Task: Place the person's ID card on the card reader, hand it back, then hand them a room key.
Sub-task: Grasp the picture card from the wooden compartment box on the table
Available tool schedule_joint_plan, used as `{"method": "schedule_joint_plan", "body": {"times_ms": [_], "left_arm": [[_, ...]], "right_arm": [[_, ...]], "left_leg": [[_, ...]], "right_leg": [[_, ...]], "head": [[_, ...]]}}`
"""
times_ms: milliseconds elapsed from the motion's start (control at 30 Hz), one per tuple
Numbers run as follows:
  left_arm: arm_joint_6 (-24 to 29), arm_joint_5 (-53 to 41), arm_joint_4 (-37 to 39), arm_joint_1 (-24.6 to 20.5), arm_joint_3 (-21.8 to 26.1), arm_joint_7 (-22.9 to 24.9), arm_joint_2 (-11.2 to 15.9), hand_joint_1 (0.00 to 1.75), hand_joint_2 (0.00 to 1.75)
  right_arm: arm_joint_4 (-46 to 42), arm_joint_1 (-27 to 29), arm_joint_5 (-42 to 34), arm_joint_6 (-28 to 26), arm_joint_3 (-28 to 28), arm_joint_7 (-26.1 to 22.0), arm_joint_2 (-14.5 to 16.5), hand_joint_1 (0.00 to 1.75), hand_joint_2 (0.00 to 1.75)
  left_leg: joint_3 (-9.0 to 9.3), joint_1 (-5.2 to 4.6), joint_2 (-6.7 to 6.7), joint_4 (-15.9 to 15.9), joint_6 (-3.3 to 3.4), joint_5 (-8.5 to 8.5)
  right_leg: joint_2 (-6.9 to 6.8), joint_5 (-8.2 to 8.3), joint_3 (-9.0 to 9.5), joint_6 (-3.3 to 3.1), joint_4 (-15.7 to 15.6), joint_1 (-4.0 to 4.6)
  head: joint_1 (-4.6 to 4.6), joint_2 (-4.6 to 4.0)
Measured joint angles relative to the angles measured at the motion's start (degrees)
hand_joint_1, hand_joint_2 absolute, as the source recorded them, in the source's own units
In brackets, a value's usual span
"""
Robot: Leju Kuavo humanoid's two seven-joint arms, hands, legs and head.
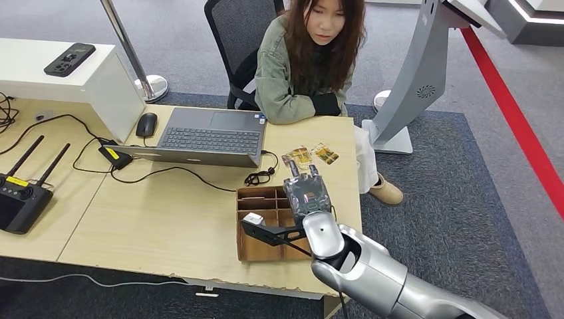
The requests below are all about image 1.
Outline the white cabinet box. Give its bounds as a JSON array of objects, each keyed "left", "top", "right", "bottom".
[{"left": 0, "top": 37, "right": 147, "bottom": 144}]

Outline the chrome stanchion pole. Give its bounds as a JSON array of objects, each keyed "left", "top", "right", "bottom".
[{"left": 100, "top": 0, "right": 170, "bottom": 104}]

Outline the wooden compartment organizer box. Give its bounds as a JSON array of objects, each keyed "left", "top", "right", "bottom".
[{"left": 236, "top": 185, "right": 322, "bottom": 264}]

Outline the black cable bundle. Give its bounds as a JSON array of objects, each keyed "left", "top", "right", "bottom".
[{"left": 0, "top": 91, "right": 21, "bottom": 135}]

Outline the white cable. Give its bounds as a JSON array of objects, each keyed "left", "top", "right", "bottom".
[{"left": 0, "top": 272, "right": 190, "bottom": 288}]

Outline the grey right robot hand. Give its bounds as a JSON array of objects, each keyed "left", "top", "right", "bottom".
[{"left": 283, "top": 160, "right": 332, "bottom": 225}]

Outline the white round base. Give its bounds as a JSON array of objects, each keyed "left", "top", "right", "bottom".
[{"left": 373, "top": 89, "right": 393, "bottom": 113}]

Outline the black remote controller with antennas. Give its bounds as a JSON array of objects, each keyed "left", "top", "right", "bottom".
[{"left": 0, "top": 135, "right": 71, "bottom": 235}]

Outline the grey kiosk stand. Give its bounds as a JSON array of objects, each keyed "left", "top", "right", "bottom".
[{"left": 362, "top": 0, "right": 507, "bottom": 155}]

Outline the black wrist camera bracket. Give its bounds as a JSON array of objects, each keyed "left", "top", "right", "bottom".
[{"left": 239, "top": 219, "right": 311, "bottom": 259}]

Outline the black power adapter yellow label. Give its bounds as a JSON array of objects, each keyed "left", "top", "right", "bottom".
[{"left": 98, "top": 140, "right": 134, "bottom": 171}]

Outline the gold ID card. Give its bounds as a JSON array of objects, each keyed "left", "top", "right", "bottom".
[{"left": 313, "top": 142, "right": 340, "bottom": 166}]

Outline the black laptop charger cable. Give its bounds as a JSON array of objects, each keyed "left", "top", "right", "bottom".
[{"left": 110, "top": 150, "right": 281, "bottom": 193}]

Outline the tan boot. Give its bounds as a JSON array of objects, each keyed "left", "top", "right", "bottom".
[{"left": 369, "top": 172, "right": 405, "bottom": 207}]

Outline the person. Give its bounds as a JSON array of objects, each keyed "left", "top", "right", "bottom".
[{"left": 254, "top": 0, "right": 405, "bottom": 207}]

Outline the black smartphone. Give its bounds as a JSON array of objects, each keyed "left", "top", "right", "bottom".
[{"left": 43, "top": 43, "right": 97, "bottom": 78}]

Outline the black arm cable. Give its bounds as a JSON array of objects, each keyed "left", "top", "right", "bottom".
[{"left": 337, "top": 290, "right": 350, "bottom": 319}]

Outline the black computer mouse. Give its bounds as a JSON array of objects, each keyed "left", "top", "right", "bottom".
[{"left": 135, "top": 112, "right": 158, "bottom": 138}]

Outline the black office chair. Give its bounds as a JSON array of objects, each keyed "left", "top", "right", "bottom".
[{"left": 204, "top": 0, "right": 287, "bottom": 111}]

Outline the gold patterned key card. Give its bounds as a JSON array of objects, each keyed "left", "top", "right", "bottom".
[{"left": 291, "top": 146, "right": 315, "bottom": 171}]

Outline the black power cord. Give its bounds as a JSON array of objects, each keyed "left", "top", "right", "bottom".
[{"left": 0, "top": 113, "right": 120, "bottom": 175}]

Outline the white grey display platform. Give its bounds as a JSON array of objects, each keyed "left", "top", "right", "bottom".
[{"left": 484, "top": 0, "right": 564, "bottom": 47}]

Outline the grey laptop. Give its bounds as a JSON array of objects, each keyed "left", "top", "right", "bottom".
[{"left": 104, "top": 106, "right": 269, "bottom": 169}]

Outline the dark grey rug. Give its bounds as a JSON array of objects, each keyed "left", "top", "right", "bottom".
[{"left": 0, "top": 91, "right": 551, "bottom": 319}]

